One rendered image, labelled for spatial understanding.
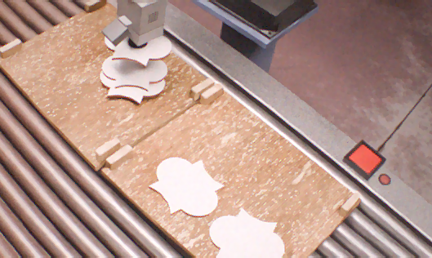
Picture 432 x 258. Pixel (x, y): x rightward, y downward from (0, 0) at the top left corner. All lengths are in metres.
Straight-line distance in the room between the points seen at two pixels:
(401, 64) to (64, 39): 2.07
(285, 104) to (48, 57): 0.56
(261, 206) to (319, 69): 1.78
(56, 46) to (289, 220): 0.68
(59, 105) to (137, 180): 0.26
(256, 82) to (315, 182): 0.31
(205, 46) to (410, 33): 2.06
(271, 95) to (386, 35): 1.94
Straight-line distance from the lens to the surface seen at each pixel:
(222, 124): 1.36
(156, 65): 1.42
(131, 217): 1.22
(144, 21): 1.25
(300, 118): 1.44
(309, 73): 2.93
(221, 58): 1.53
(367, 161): 1.40
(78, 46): 1.50
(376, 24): 3.40
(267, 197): 1.26
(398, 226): 1.34
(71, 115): 1.35
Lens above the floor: 1.95
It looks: 49 degrees down
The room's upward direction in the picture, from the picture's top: 12 degrees clockwise
